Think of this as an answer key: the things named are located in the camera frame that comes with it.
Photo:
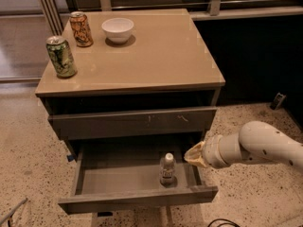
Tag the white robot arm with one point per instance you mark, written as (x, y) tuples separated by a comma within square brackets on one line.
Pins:
[(256, 143)]

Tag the orange soda can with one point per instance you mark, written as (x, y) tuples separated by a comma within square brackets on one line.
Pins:
[(81, 30)]

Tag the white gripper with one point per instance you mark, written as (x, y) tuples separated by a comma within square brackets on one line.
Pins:
[(210, 151)]

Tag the green soda can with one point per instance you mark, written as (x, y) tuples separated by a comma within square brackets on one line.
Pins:
[(61, 56)]

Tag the beige top drawer cabinet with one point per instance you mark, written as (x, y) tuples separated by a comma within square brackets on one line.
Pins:
[(164, 65)]

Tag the open grey middle drawer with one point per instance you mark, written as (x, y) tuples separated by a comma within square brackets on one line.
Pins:
[(110, 178)]

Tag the closed grey top drawer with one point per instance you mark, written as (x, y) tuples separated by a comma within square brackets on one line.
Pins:
[(80, 126)]

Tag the small black floor object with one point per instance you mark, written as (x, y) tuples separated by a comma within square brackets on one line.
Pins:
[(277, 102)]

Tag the clear plastic bottle white cap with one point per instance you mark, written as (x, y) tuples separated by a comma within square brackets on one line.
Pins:
[(167, 169)]

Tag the white ceramic bowl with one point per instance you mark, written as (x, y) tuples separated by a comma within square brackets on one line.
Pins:
[(118, 30)]

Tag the grey metal rod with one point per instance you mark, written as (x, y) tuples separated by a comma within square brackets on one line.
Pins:
[(7, 218)]

